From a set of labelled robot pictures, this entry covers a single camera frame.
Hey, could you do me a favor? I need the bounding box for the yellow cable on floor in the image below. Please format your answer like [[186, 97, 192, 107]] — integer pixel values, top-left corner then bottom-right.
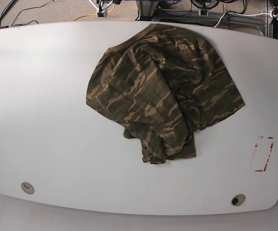
[[73, 4, 115, 22]]

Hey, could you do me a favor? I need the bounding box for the aluminium frame stand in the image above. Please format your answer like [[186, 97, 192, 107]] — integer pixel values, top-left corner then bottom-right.
[[136, 0, 274, 38]]

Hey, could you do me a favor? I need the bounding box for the white cable on floor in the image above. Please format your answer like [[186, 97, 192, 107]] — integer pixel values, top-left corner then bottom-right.
[[213, 10, 272, 28]]

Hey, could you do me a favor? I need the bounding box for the camouflage t-shirt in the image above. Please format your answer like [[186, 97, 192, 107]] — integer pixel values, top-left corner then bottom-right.
[[86, 24, 245, 164]]

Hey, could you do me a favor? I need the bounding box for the right table grommet hole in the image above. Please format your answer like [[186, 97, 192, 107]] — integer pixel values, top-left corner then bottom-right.
[[231, 194, 246, 206]]

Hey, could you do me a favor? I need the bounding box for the red tape rectangle marking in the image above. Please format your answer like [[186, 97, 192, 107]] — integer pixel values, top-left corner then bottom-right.
[[250, 136, 274, 172]]

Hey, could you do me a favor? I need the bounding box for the left table grommet hole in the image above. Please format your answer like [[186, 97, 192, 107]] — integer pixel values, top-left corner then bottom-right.
[[21, 182, 35, 195]]

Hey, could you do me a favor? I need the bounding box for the table grommet hole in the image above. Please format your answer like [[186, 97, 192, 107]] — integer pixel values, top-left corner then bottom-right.
[[231, 194, 246, 206], [21, 182, 35, 195]]

